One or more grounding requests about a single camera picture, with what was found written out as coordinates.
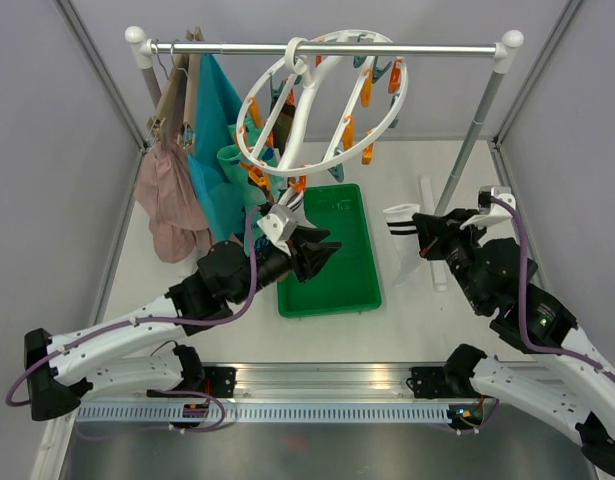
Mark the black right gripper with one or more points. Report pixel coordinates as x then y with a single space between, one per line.
434 232

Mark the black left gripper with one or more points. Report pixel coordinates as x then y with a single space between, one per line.
305 240

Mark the brown sock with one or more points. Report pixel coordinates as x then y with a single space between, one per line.
282 127
264 190

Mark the white round clip hanger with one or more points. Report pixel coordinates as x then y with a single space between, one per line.
347 87

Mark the white black striped sock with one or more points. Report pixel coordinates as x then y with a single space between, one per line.
292 199

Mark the mint green patterned sock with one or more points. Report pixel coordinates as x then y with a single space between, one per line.
254 238

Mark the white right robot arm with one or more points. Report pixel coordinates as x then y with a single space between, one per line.
487 254

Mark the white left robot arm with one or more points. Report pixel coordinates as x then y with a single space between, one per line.
142 352

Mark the beige wooden hanger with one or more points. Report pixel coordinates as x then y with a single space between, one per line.
174 118

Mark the green plastic tray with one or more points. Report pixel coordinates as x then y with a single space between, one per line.
349 281

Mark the orange clothes peg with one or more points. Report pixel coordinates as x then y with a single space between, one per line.
256 177
298 184

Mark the grey clothes peg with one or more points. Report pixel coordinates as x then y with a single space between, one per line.
337 172

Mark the pink garment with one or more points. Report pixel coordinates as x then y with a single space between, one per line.
164 190

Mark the teal shirt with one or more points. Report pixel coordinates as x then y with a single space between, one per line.
217 108

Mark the white metal clothes rack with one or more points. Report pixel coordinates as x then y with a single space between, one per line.
502 54

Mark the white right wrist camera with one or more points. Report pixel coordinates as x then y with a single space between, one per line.
494 203

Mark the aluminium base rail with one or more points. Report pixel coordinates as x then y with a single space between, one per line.
345 394

